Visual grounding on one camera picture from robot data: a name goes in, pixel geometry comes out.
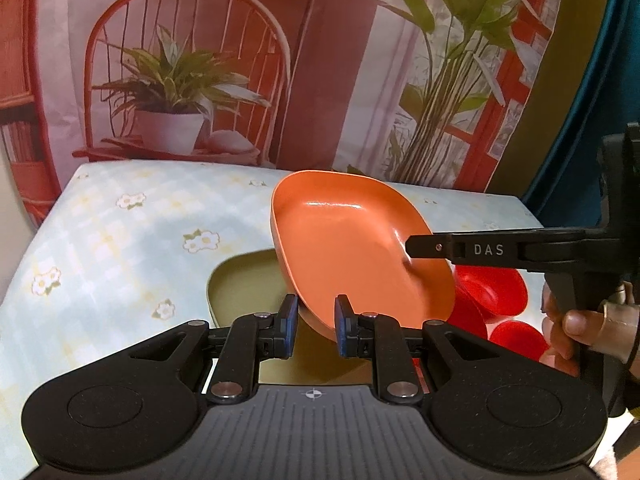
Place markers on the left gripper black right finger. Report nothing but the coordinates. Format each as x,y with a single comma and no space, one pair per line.
408,364

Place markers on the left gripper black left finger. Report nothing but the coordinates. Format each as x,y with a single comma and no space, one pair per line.
223,363

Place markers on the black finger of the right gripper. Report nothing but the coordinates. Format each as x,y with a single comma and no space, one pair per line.
468,249

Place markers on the orange square bowl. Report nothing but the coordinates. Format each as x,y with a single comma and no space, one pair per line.
341,234

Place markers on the right hand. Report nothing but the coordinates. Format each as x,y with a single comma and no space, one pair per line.
564,332

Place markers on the red round bowl back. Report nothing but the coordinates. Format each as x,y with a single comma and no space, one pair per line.
498,293

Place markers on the red round bowl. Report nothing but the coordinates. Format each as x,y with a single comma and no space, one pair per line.
521,338
498,293
466,314

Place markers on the large green square plate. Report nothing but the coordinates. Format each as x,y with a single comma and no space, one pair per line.
253,282

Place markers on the red round bowl left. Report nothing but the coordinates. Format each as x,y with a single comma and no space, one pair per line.
466,314

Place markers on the teal curtain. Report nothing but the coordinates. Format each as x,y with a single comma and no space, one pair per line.
566,189

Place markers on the red round bowl front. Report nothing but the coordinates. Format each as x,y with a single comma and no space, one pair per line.
521,338

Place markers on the floral checkered tablecloth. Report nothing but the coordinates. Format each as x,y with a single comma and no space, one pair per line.
126,253

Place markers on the printed room backdrop cloth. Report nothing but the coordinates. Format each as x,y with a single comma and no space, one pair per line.
423,92

